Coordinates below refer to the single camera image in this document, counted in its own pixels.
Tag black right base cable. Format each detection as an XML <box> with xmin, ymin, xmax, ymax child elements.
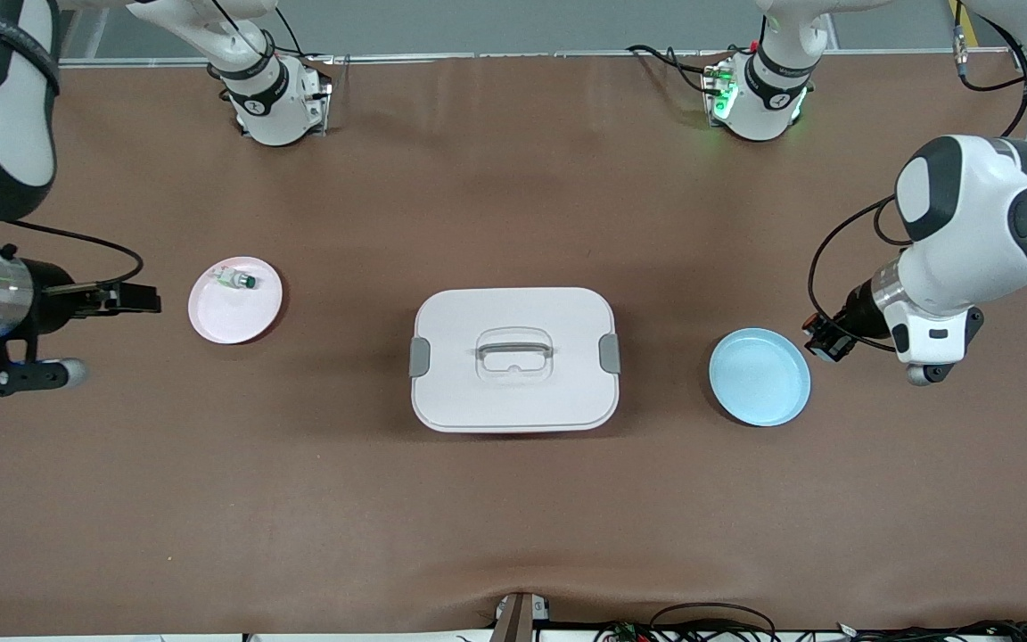
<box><xmin>210</xmin><ymin>0</ymin><xmax>311</xmax><ymax>60</ymax></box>

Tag white lidded storage box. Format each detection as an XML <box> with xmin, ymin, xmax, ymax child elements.
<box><xmin>409</xmin><ymin>287</ymin><xmax>621</xmax><ymax>434</ymax></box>

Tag light blue round plate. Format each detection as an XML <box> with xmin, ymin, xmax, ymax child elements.
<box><xmin>709</xmin><ymin>328</ymin><xmax>811</xmax><ymax>427</ymax></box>

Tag aluminium frame rail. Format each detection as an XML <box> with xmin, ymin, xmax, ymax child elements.
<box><xmin>59</xmin><ymin>49</ymin><xmax>960</xmax><ymax>68</ymax></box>

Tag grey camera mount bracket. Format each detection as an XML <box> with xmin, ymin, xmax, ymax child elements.
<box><xmin>489</xmin><ymin>591</ymin><xmax>552</xmax><ymax>642</ymax></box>

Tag black left base cables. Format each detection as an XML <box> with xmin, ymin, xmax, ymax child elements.
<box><xmin>625</xmin><ymin>43</ymin><xmax>719</xmax><ymax>95</ymax></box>

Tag pink round plate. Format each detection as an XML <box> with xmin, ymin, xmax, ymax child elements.
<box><xmin>188</xmin><ymin>257</ymin><xmax>283</xmax><ymax>345</ymax></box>

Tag black cable bundle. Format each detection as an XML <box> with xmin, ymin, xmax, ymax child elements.
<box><xmin>594</xmin><ymin>602</ymin><xmax>782</xmax><ymax>642</ymax></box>
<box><xmin>834</xmin><ymin>618</ymin><xmax>1027</xmax><ymax>642</ymax></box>

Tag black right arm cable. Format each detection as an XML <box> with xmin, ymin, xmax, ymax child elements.
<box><xmin>7</xmin><ymin>219</ymin><xmax>145</xmax><ymax>286</ymax></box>

